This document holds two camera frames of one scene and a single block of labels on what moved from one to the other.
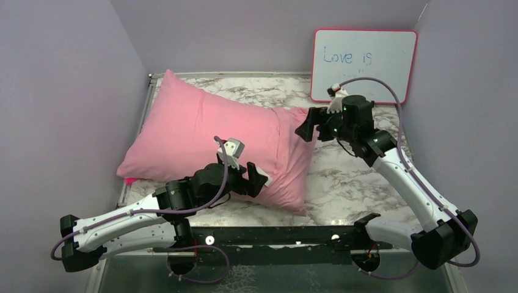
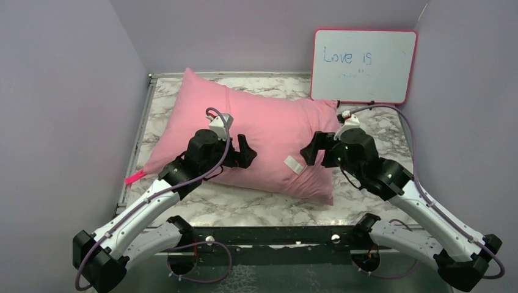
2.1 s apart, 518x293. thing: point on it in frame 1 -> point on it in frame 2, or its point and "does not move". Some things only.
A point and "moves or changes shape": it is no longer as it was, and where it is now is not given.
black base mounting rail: [277, 245] does not move
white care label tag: [270, 179] -> [295, 166]
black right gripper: [316, 114] -> [321, 140]
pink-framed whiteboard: [390, 56] does not move
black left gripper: [255, 182] -> [242, 159]
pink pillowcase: [176, 138] moves or changes shape
